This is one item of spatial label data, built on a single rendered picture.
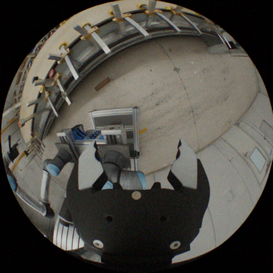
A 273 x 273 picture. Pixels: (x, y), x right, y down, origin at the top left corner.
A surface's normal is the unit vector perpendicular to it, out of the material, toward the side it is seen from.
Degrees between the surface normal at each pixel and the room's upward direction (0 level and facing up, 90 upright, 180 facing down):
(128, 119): 0
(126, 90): 0
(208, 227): 90
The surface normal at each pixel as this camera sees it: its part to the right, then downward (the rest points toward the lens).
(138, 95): 0.00, 0.49
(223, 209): -0.52, -0.75
